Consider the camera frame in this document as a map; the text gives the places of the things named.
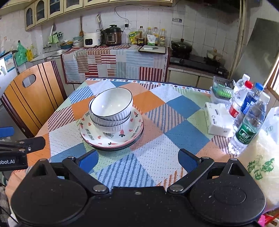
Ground white ribbed bowl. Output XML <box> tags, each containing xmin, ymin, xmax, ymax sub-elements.
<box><xmin>87</xmin><ymin>98</ymin><xmax>132</xmax><ymax>134</ymax></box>
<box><xmin>88</xmin><ymin>87</ymin><xmax>133</xmax><ymax>121</ymax></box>

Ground blue fried egg plate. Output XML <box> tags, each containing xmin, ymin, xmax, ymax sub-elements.
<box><xmin>88</xmin><ymin>122</ymin><xmax>144</xmax><ymax>151</ymax></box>

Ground white lovely bear plate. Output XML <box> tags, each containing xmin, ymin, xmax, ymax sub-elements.
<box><xmin>80</xmin><ymin>108</ymin><xmax>144</xmax><ymax>151</ymax></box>

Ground stacked bowls on counter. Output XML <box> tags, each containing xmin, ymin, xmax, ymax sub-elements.
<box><xmin>72</xmin><ymin>36</ymin><xmax>84</xmax><ymax>48</ymax></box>

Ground orange wooden chair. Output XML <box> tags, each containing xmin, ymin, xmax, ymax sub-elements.
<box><xmin>1</xmin><ymin>61</ymin><xmax>67</xmax><ymax>138</ymax></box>

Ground white tissue pack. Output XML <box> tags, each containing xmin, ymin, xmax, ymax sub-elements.
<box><xmin>203</xmin><ymin>102</ymin><xmax>234</xmax><ymax>138</ymax></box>

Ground white rice bag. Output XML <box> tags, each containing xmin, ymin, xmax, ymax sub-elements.
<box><xmin>238</xmin><ymin>107</ymin><xmax>279</xmax><ymax>212</ymax></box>

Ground red label water bottle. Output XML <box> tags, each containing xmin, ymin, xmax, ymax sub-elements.
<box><xmin>228</xmin><ymin>80</ymin><xmax>253</xmax><ymax>118</ymax></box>

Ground green label water bottle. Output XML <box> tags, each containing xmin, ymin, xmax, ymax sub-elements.
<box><xmin>228</xmin><ymin>92</ymin><xmax>270</xmax><ymax>155</ymax></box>

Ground green plastic bag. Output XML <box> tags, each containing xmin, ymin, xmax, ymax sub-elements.
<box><xmin>15</xmin><ymin>40</ymin><xmax>27</xmax><ymax>66</ymax></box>

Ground clear plastic basket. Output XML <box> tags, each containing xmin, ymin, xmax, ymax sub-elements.
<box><xmin>212</xmin><ymin>76</ymin><xmax>236</xmax><ymax>101</ymax></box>

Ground blue label water bottle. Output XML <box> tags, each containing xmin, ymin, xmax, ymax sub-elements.
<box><xmin>234</xmin><ymin>82</ymin><xmax>264</xmax><ymax>131</ymax></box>

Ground white cap water bottle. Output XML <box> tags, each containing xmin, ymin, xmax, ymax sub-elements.
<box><xmin>226</xmin><ymin>74</ymin><xmax>250</xmax><ymax>111</ymax></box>

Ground black gas stove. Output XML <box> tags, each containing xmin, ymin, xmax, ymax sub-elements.
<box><xmin>170</xmin><ymin>55</ymin><xmax>228</xmax><ymax>77</ymax></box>

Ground patchwork counter cloth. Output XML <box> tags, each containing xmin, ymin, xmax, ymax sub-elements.
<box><xmin>62</xmin><ymin>43</ymin><xmax>169</xmax><ymax>84</ymax></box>

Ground black wok with lid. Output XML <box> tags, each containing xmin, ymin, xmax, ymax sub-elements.
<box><xmin>171</xmin><ymin>38</ymin><xmax>193</xmax><ymax>59</ymax></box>

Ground white rice cooker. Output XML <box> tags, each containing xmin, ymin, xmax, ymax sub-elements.
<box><xmin>83</xmin><ymin>31</ymin><xmax>102</xmax><ymax>48</ymax></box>

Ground cooking oil bottle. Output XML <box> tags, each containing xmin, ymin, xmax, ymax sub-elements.
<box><xmin>159</xmin><ymin>28</ymin><xmax>165</xmax><ymax>47</ymax></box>

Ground black pressure cooker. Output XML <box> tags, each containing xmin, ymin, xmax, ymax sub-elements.
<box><xmin>104</xmin><ymin>24</ymin><xmax>122</xmax><ymax>46</ymax></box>

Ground yellow snack bag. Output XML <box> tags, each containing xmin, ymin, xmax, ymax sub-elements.
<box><xmin>128</xmin><ymin>31</ymin><xmax>138</xmax><ymax>45</ymax></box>

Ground cream wall cabinets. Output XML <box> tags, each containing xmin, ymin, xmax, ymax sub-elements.
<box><xmin>24</xmin><ymin>0</ymin><xmax>175</xmax><ymax>32</ymax></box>

